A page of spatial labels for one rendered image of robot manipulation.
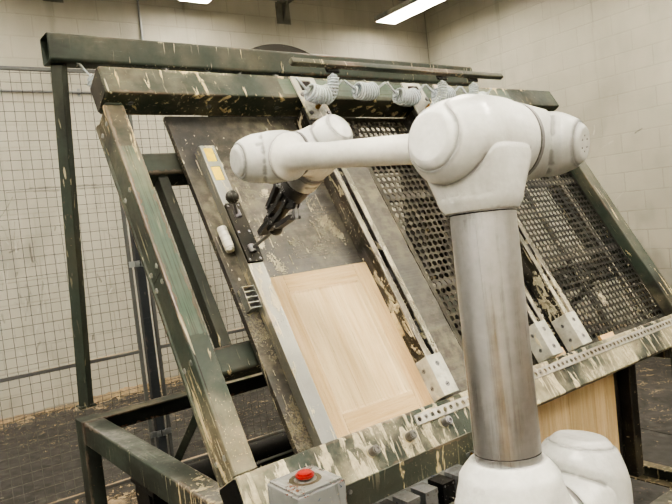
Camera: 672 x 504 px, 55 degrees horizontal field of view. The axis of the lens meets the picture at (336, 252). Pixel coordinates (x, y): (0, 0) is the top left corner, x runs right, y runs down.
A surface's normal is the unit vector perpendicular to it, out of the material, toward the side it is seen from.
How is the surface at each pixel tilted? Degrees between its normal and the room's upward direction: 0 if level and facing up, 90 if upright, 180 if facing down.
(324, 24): 90
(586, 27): 90
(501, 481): 49
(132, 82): 60
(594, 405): 90
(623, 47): 90
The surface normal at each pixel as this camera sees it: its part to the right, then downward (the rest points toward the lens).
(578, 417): 0.61, -0.03
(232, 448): 0.47, -0.52
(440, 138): -0.80, -0.06
